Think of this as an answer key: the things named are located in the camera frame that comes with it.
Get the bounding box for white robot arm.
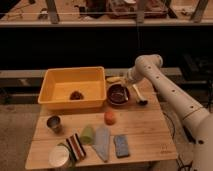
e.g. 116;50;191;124
122;54;213;171

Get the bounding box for purple bowl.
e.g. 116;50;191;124
107;84;130;106

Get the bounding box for yellow banana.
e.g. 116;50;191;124
106;76;121;83

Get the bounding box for orange round fruit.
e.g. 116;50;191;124
104;111;116;125

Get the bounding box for yellow plastic tub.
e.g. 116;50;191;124
38;66;106;110

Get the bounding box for wooden table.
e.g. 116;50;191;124
25;80;177;170

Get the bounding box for brown object in tub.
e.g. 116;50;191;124
70;91;84;100

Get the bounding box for blue sponge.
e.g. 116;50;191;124
114;135;130;158

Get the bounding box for green cup lying down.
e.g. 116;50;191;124
80;125;95;145

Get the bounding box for grey-blue folded cloth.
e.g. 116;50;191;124
92;126;110;162

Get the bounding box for small metal cup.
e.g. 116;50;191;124
46;115;62;134

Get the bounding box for striped cloth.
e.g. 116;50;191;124
66;133;86;163

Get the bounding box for white-handled black spoon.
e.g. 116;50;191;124
133;84;148;105

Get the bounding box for black floor cables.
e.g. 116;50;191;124
162;111;201;171

